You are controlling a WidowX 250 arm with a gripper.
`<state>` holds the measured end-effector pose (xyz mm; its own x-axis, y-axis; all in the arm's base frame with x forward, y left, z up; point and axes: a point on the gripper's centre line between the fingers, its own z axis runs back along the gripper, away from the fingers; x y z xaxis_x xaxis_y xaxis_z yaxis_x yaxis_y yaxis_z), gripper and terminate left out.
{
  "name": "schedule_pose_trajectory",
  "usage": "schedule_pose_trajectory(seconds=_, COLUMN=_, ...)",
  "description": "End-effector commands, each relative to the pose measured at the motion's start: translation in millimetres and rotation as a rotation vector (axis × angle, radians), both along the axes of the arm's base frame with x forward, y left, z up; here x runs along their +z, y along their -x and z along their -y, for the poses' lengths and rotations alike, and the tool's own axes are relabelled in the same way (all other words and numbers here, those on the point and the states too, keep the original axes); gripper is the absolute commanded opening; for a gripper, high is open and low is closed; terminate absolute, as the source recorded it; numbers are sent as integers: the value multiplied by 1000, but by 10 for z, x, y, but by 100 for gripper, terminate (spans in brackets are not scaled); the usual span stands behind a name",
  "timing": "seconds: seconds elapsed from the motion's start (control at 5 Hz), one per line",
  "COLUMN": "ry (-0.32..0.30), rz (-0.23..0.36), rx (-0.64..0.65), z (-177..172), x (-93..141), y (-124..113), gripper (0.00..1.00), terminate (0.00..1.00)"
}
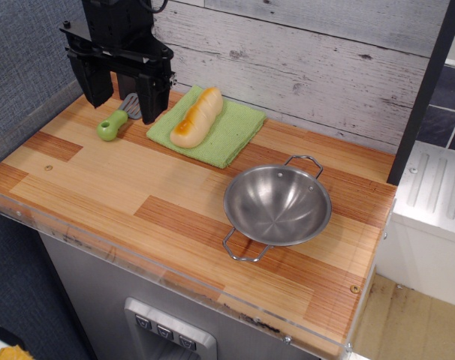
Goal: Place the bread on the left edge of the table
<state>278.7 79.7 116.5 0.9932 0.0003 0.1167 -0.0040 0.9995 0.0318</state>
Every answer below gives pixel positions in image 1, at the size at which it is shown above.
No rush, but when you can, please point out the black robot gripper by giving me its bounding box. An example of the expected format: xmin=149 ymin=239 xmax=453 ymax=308
xmin=61 ymin=1 xmax=173 ymax=125

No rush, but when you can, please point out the toy bread loaf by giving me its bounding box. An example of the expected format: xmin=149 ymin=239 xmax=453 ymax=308
xmin=170 ymin=87 xmax=224 ymax=149

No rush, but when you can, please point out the clear acrylic table edge guard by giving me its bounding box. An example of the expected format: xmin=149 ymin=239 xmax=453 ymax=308
xmin=0 ymin=178 xmax=396 ymax=359

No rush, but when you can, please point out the green folded cloth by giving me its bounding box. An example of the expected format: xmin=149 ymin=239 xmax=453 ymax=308
xmin=146 ymin=85 xmax=267 ymax=169

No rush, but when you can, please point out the grey toy fridge front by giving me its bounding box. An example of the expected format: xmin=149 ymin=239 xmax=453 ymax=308
xmin=41 ymin=235 xmax=345 ymax=359

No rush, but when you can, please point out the yellow object at corner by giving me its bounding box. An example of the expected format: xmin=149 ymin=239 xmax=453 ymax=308
xmin=0 ymin=346 xmax=34 ymax=360

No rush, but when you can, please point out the white toy sink counter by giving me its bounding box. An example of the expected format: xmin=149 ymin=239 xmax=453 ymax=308
xmin=375 ymin=142 xmax=455 ymax=305

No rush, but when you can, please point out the black left frame post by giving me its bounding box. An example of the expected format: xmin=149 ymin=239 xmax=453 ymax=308
xmin=116 ymin=73 xmax=137 ymax=100

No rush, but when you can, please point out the black frame post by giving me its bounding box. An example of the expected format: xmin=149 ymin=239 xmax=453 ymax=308
xmin=387 ymin=0 xmax=455 ymax=185
xmin=116 ymin=73 xmax=137 ymax=100

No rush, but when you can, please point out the green handled grey spatula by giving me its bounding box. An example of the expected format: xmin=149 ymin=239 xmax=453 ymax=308
xmin=96 ymin=93 xmax=142 ymax=142

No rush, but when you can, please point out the steel bowl with handles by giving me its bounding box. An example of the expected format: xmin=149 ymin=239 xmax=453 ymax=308
xmin=223 ymin=155 xmax=332 ymax=263

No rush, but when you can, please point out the black right frame post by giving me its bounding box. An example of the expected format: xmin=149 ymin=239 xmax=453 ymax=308
xmin=387 ymin=0 xmax=455 ymax=185

